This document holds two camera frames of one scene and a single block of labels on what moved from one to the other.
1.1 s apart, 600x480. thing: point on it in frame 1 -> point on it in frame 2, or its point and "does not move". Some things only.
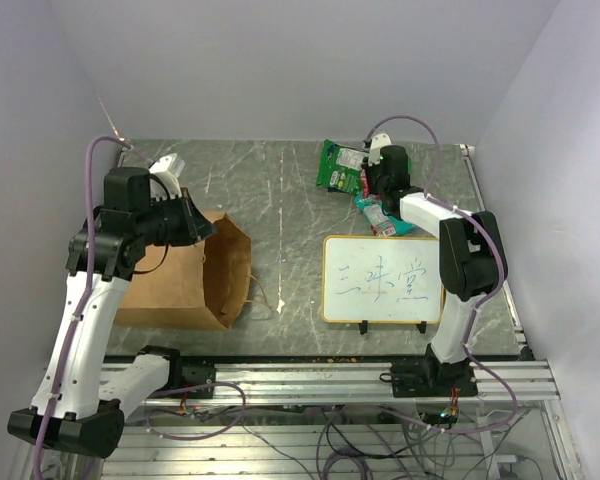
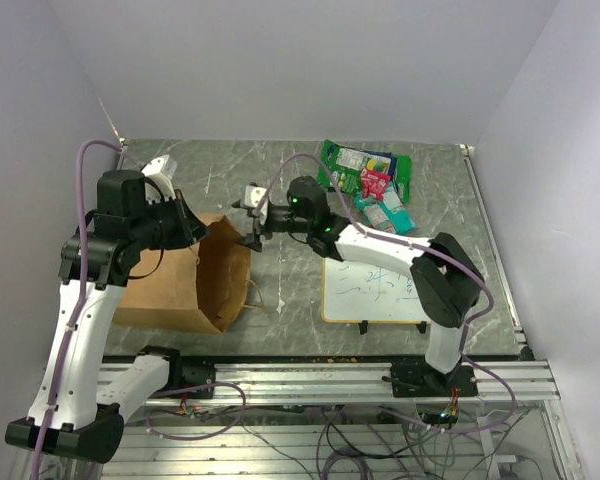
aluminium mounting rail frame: [339, 421] does not move
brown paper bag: [201, 284] does not move
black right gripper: [370, 170] -> [252, 239]
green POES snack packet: [383, 224] does not move
